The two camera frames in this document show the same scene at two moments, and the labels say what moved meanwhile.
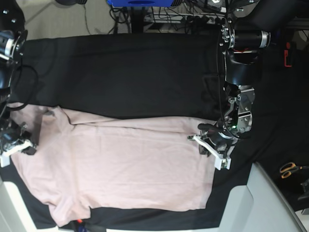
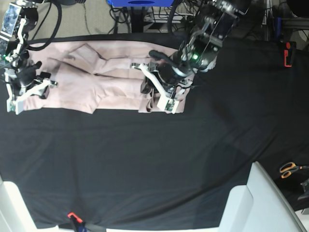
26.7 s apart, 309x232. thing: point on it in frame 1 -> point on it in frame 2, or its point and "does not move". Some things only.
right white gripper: (219, 158) -> (166, 102)
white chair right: (260, 206) does not move
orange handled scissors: (287, 169) does not move
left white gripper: (6, 149) -> (17, 104)
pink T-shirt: (137, 163) -> (86, 76)
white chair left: (15, 216) does not move
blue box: (141, 3) does not move
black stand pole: (137, 20) does not move
